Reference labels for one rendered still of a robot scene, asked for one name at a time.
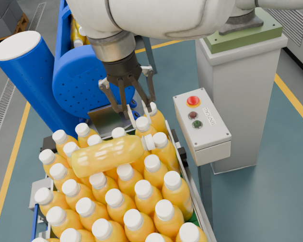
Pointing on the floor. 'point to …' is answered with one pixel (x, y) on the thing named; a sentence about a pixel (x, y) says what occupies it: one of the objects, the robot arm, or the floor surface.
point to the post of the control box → (206, 190)
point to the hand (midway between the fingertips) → (139, 114)
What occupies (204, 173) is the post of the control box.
